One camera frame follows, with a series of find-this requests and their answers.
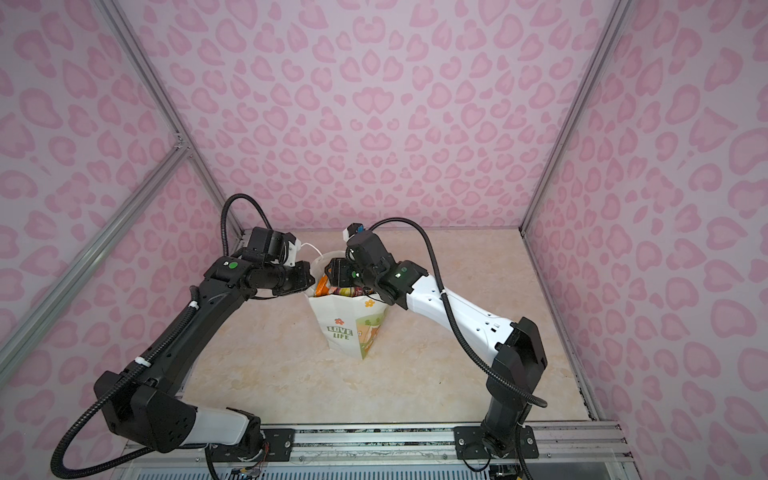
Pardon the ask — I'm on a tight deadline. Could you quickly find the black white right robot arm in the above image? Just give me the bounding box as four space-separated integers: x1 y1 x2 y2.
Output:
321 225 548 459

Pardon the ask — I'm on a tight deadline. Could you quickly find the white paper bag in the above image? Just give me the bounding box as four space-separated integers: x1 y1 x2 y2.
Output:
305 251 389 360

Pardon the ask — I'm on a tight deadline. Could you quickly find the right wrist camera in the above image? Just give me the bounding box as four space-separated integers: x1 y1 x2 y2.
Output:
342 223 365 242

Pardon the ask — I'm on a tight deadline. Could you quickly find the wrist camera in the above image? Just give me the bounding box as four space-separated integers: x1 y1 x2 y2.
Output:
342 223 365 242
242 227 301 267

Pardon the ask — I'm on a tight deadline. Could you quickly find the aluminium diagonal frame bar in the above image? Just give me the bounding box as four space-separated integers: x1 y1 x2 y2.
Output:
1 141 188 385

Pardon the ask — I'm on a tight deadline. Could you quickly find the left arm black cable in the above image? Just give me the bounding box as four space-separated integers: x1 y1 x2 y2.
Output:
49 193 274 479

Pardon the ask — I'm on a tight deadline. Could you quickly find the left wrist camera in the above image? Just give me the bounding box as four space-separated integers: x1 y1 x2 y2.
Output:
242 227 301 267

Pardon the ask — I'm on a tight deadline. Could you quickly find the red yellow candy packet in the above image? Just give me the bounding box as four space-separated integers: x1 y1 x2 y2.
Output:
329 287 366 298

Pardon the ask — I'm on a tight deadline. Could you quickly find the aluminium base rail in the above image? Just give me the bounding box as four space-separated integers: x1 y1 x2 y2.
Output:
115 421 639 479

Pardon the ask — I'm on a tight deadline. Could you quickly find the orange snack packet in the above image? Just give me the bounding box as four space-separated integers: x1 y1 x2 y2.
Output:
314 275 332 297

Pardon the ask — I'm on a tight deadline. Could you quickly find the aluminium frame post left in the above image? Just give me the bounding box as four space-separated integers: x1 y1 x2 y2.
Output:
92 1 226 212

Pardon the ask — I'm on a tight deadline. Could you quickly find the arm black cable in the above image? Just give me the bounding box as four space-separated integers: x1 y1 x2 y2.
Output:
364 217 549 480
49 193 274 479

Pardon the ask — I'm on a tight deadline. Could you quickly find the aluminium frame post right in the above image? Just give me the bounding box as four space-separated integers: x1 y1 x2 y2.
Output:
519 0 636 238

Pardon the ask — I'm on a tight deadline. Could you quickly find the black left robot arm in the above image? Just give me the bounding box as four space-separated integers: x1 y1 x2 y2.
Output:
94 257 315 459

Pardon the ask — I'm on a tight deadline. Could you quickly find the aluminium frame post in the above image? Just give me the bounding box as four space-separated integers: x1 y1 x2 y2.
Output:
92 1 226 212
519 0 636 238

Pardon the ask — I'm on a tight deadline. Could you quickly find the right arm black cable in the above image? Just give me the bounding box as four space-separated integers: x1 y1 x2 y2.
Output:
364 217 549 480

